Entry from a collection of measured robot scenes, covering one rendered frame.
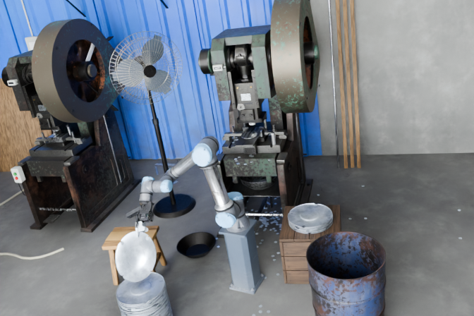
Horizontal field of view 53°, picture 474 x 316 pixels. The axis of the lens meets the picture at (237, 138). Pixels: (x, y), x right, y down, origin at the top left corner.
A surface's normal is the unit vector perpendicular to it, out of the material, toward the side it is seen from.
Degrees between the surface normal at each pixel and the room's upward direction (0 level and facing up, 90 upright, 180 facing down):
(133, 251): 54
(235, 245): 90
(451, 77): 90
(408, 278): 0
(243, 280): 90
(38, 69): 70
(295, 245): 90
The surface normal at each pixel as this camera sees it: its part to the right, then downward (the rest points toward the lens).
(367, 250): -0.71, 0.33
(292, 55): -0.28, 0.17
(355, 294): 0.00, 0.41
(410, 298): -0.15, -0.92
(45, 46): -0.30, -0.34
